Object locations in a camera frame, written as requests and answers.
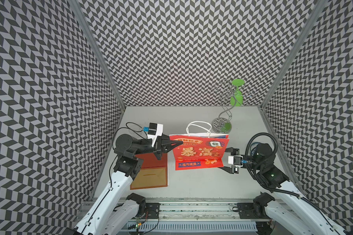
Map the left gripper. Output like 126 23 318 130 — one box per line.
132 133 182 160

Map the plain red paper bag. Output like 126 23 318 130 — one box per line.
130 153 168 190

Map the red printed paper bag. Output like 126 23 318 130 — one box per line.
170 121 229 170

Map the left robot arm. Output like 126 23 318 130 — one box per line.
63 123 183 235

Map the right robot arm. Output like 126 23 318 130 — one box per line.
225 132 353 235

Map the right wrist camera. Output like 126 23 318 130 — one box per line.
228 155 248 167

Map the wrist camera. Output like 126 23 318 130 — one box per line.
143 123 163 147
228 155 248 167

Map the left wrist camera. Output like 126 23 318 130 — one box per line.
143 123 163 147

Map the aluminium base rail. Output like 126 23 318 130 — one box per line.
76 198 327 235

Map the green wire rack stand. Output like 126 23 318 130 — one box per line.
212 78 252 134

